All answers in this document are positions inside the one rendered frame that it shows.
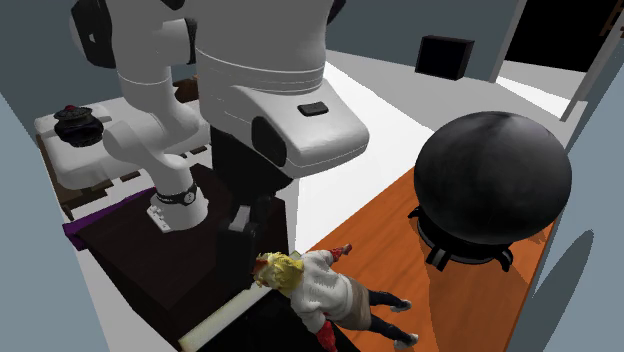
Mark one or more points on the blond doll in white sweater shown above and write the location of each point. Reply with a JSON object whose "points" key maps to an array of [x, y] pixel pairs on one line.
{"points": [[322, 287]]}

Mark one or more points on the black lidded pot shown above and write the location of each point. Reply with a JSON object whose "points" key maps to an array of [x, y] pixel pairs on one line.
{"points": [[78, 128]]}

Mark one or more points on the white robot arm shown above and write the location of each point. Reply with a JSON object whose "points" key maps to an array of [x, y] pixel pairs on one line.
{"points": [[253, 44]]}

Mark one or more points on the black round chair on base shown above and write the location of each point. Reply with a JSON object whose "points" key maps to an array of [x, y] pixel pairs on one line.
{"points": [[492, 175]]}

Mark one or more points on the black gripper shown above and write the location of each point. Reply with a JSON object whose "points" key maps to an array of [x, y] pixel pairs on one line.
{"points": [[241, 166]]}

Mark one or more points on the black cube box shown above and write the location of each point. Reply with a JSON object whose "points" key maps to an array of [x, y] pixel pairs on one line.
{"points": [[442, 56]]}

